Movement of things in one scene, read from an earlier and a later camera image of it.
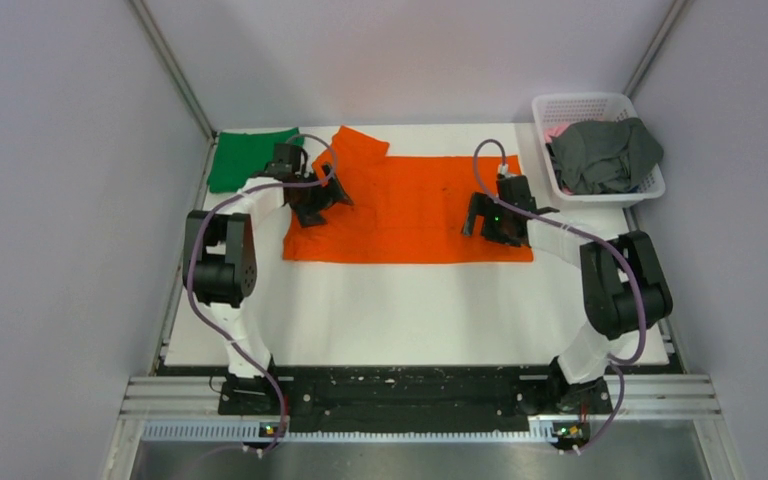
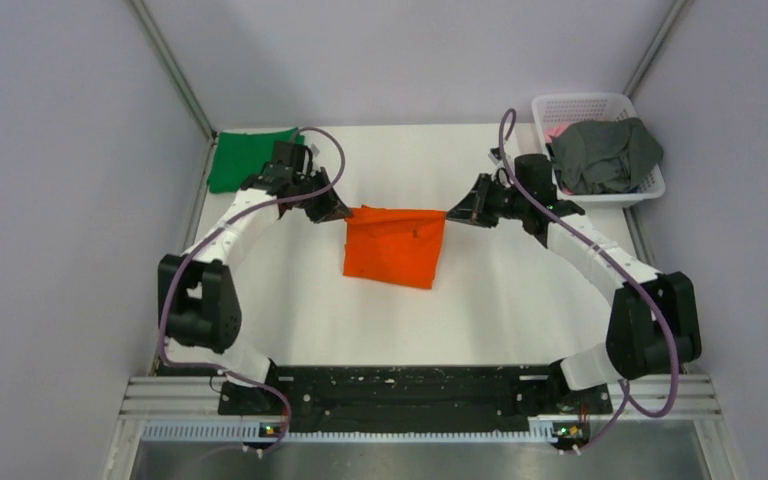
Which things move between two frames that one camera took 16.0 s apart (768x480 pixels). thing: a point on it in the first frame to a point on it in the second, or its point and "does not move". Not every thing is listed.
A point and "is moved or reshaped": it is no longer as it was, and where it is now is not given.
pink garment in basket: x=554 y=131 does not move
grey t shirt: x=604 y=156 does not move
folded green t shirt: x=236 y=156 does not move
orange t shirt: x=403 y=208 is moved or reshaped
